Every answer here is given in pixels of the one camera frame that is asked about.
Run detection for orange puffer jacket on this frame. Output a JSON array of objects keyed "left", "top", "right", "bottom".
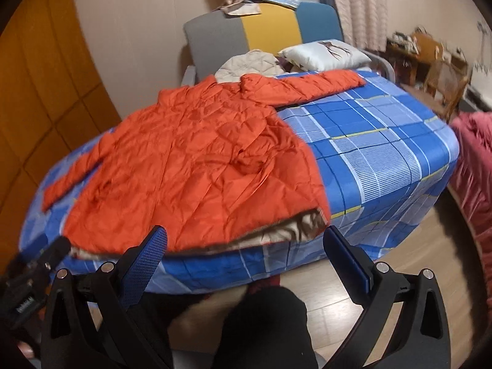
[{"left": 42, "top": 70, "right": 363, "bottom": 254}]

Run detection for person's left hand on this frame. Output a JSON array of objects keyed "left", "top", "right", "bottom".
[{"left": 17, "top": 341, "right": 39, "bottom": 360}]

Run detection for person's black trouser legs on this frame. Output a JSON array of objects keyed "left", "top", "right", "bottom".
[{"left": 139, "top": 276, "right": 318, "bottom": 368}]

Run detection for red ruffled bed cover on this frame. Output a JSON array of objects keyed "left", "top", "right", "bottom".
[{"left": 450, "top": 112, "right": 491, "bottom": 281}]

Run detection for wooden wardrobe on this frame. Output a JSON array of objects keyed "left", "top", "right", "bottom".
[{"left": 1, "top": 0, "right": 121, "bottom": 268}]

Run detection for wicker wooden chair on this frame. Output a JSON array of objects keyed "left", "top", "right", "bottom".
[{"left": 402, "top": 60, "right": 468, "bottom": 123}]

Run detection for cluttered wooden desk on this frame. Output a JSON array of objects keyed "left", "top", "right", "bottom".
[{"left": 386, "top": 26, "right": 468, "bottom": 88}]

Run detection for white deer print pillow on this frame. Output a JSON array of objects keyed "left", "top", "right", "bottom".
[{"left": 279, "top": 39, "right": 371, "bottom": 72}]

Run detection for beige quilted jacket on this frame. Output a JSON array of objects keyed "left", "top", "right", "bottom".
[{"left": 214, "top": 49, "right": 285, "bottom": 83}]

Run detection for grey yellow blue headboard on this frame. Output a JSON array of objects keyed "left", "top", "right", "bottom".
[{"left": 184, "top": 2, "right": 343, "bottom": 82}]

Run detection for right floral curtain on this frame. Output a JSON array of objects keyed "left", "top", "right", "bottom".
[{"left": 334, "top": 0, "right": 388, "bottom": 52}]

